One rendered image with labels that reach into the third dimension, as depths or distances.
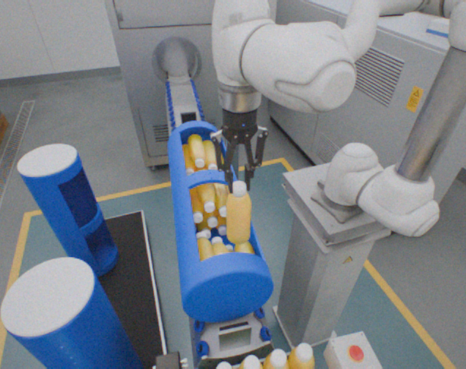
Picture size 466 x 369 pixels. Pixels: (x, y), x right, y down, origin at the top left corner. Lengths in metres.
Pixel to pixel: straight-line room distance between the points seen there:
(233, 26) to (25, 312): 1.03
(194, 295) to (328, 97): 0.67
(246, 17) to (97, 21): 5.10
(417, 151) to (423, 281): 1.76
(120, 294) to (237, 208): 1.52
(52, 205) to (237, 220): 1.23
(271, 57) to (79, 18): 5.22
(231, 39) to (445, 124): 0.63
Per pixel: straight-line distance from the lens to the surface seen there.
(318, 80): 0.43
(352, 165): 1.14
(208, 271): 0.88
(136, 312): 2.11
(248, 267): 0.89
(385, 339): 2.31
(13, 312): 1.24
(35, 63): 5.87
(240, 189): 0.77
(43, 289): 1.24
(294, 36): 0.48
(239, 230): 0.86
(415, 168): 1.04
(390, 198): 1.08
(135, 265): 2.30
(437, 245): 2.97
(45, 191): 1.80
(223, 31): 0.57
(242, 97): 0.61
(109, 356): 1.45
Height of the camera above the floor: 1.96
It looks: 41 degrees down
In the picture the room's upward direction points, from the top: straight up
